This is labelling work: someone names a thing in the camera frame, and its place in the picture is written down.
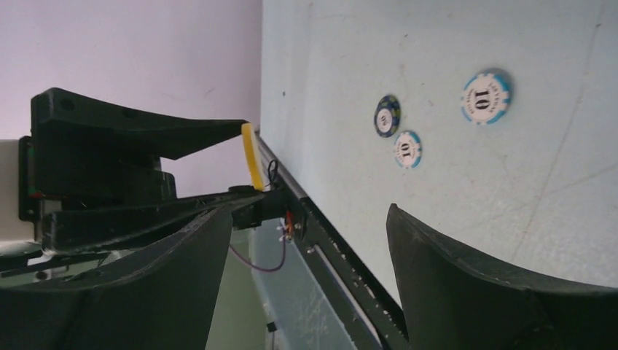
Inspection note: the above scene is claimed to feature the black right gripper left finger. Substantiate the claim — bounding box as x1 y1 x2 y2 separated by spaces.
1 207 232 349

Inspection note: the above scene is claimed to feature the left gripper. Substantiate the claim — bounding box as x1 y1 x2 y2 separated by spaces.
18 87 264 254

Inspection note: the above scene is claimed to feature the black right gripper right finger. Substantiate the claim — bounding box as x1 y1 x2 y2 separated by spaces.
386 205 617 349

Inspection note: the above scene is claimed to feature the yellow round button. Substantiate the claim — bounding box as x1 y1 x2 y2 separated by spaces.
241 122 265 191

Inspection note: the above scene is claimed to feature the light blue ten chip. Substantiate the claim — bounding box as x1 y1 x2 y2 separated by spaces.
394 131 423 169
460 68 514 125

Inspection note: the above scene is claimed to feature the dark blue fifty chip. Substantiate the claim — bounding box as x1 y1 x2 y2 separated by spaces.
373 95 401 138

